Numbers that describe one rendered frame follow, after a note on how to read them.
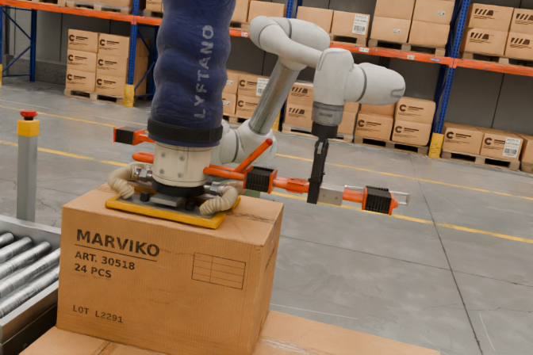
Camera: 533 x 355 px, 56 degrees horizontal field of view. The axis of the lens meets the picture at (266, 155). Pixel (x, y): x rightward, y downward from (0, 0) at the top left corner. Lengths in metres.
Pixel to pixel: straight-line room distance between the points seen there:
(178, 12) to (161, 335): 0.93
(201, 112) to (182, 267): 0.44
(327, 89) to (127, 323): 0.90
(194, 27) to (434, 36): 7.35
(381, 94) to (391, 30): 7.09
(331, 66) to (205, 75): 0.35
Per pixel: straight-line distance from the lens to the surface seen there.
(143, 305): 1.58
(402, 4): 8.61
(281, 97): 2.11
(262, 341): 1.73
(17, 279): 2.05
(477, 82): 10.04
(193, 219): 1.45
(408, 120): 8.64
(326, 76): 1.40
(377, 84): 1.47
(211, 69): 1.45
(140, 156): 1.60
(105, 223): 1.53
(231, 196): 1.47
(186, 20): 1.43
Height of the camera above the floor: 1.48
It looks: 13 degrees down
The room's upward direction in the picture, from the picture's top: 8 degrees clockwise
